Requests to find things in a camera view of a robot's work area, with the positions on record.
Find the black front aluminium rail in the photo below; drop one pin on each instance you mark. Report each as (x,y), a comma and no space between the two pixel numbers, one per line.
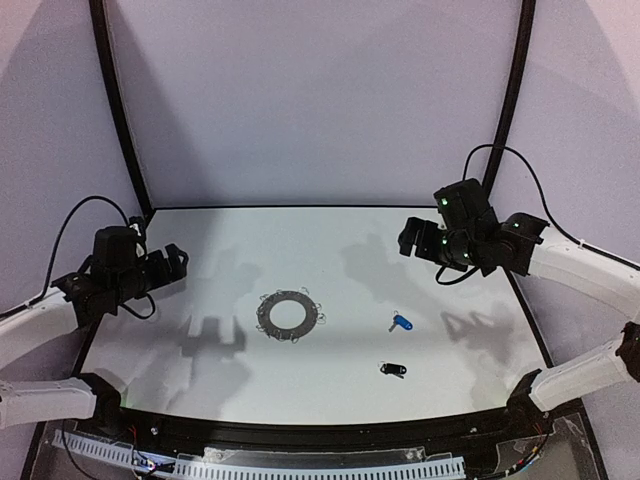
(170,432)

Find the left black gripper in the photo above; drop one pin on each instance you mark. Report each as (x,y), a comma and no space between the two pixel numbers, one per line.
(163,267)

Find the blue tagged silver key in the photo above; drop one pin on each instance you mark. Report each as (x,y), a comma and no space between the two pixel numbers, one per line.
(399,321)

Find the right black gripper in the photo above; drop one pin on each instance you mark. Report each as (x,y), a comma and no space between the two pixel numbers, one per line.
(420,236)

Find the white slotted cable duct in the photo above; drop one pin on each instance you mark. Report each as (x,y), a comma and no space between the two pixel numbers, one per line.
(214,463)

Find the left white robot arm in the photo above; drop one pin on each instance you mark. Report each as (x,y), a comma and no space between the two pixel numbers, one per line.
(118,270)

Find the black frame post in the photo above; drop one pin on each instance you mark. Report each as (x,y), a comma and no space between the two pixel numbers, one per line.
(516,75)
(102,40)

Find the metal disc keyring with rings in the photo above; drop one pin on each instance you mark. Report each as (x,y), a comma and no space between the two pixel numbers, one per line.
(288,315)

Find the right black frame post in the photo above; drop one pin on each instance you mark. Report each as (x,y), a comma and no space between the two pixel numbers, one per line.
(516,75)

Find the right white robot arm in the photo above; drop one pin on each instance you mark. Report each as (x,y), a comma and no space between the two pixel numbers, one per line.
(470,238)

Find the black tagged key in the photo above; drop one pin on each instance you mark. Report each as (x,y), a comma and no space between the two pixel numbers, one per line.
(393,369)

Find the left black frame post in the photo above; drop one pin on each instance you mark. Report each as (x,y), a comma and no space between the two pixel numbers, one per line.
(102,40)

